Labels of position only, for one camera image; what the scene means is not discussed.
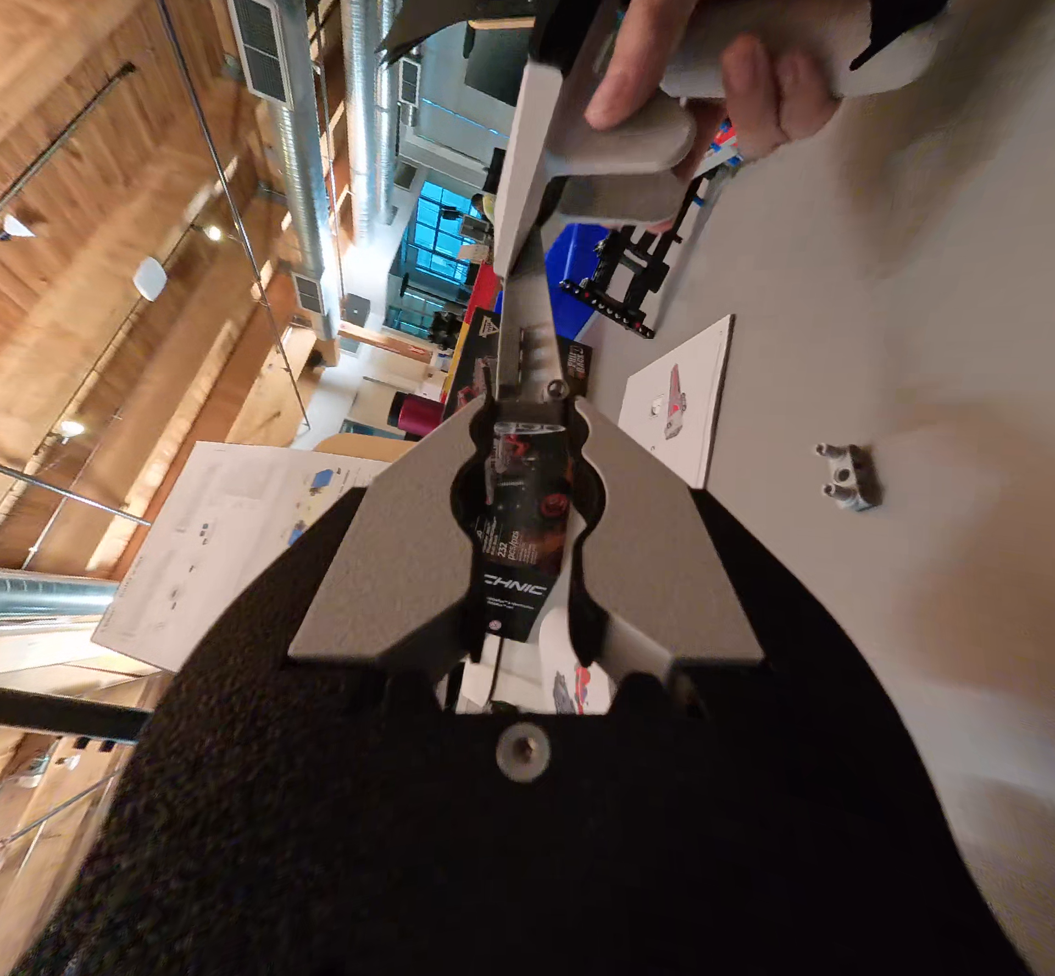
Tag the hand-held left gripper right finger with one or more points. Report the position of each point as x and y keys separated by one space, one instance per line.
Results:
x=668 y=572

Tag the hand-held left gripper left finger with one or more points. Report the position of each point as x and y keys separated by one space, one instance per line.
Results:
x=387 y=564

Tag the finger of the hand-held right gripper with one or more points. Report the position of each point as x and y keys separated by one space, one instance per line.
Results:
x=523 y=168

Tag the long grey wedge toy panel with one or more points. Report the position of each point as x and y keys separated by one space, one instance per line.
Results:
x=527 y=333

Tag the small grey pin connector piece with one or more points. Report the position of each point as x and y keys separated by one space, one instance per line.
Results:
x=849 y=477

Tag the grey desk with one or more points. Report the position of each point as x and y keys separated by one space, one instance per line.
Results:
x=907 y=292

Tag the blue lit window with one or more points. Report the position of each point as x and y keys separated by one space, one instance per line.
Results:
x=433 y=226

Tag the blue plastic bin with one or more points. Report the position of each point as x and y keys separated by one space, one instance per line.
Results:
x=577 y=283

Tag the black toy set box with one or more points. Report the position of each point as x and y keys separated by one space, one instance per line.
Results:
x=519 y=514

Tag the black toy car chassis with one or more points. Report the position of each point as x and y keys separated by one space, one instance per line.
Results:
x=635 y=267

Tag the white printed sheet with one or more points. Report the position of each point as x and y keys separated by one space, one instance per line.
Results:
x=239 y=539

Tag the maroon cylinder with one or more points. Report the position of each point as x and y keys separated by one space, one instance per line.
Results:
x=415 y=415

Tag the white instruction booklet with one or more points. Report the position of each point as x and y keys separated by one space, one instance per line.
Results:
x=676 y=382

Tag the small white vent grille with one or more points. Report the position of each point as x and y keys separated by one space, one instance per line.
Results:
x=307 y=296

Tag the large white vent grille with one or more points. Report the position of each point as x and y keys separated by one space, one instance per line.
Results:
x=257 y=40

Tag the black metal beam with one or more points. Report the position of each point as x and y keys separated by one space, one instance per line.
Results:
x=66 y=714

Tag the white round ceiling device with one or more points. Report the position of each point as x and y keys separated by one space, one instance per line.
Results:
x=151 y=278

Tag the silver ventilation duct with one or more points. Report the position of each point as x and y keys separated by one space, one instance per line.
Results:
x=49 y=595
x=363 y=44
x=305 y=168

